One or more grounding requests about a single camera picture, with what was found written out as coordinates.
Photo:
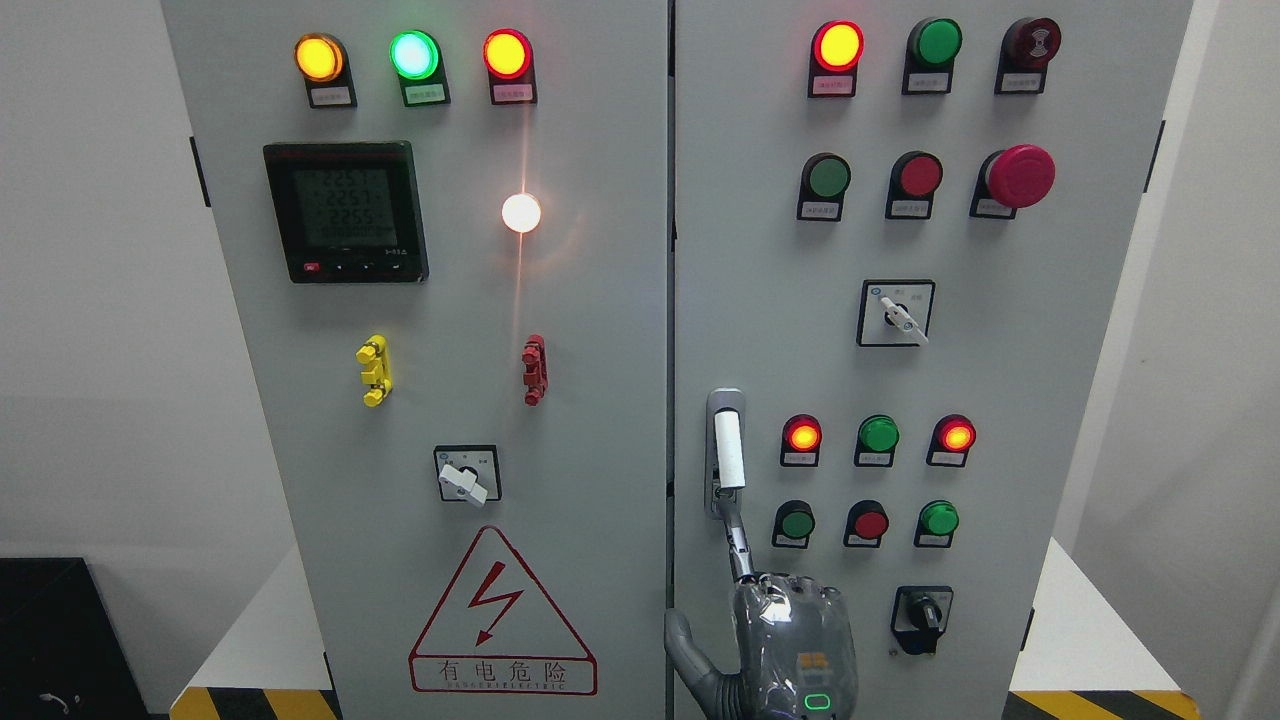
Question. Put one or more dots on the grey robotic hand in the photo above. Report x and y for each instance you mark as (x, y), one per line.
(795, 643)

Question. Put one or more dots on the silver door handle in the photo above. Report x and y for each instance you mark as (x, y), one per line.
(724, 473)

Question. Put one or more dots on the grey right cabinet door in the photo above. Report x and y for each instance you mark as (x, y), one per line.
(770, 305)

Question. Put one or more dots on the grey cabinet door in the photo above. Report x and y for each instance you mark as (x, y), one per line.
(770, 305)
(584, 472)

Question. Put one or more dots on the grey left cabinet door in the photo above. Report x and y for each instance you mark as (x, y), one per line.
(584, 472)

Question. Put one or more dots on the red indicator light left door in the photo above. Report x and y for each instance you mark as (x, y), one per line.
(507, 54)

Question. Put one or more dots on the red push button lower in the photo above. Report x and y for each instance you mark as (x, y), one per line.
(866, 524)

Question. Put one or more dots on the red push button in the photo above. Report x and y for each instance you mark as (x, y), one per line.
(866, 524)
(914, 178)

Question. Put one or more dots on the green push button lower right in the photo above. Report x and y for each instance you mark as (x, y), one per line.
(936, 525)

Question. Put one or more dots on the red lit light lower left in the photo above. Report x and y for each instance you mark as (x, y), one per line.
(800, 445)

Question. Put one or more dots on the red lit light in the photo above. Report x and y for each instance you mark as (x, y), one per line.
(800, 445)
(951, 440)
(837, 47)

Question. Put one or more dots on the green light lower middle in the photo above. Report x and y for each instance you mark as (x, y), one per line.
(878, 437)

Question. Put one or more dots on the red lit light lower right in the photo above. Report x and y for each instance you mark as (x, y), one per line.
(951, 440)

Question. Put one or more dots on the white platform with hazard stripes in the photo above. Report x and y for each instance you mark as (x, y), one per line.
(1081, 661)

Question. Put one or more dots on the red electric hazard sign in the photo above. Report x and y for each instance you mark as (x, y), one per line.
(496, 630)

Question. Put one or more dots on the green push button upper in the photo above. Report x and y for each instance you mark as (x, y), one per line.
(823, 182)

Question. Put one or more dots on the red push button upper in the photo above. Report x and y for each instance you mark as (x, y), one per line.
(914, 178)

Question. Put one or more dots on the white lit indicator light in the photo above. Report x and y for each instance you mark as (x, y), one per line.
(521, 212)

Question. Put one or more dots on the red emergency stop button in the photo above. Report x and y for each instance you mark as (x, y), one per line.
(1012, 179)

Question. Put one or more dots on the red lit light top right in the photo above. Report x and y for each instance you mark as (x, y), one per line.
(837, 47)

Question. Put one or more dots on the green light top right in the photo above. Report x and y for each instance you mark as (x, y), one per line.
(932, 47)

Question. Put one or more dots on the black digital power meter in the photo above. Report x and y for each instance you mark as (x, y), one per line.
(348, 212)

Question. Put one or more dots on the dark red buzzer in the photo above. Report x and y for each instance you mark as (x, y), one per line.
(1029, 45)

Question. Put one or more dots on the green lit indicator light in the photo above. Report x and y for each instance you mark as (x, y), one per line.
(420, 69)

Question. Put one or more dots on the black box bottom left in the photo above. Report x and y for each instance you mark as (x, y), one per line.
(60, 658)

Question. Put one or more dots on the yellow indicator light top left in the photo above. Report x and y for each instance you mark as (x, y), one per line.
(324, 65)

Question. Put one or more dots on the black selector switch knob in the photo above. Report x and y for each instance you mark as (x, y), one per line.
(920, 616)

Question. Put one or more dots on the upper right rotary switch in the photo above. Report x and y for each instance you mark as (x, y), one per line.
(895, 313)

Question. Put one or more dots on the left door rotary switch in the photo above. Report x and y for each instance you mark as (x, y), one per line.
(468, 473)

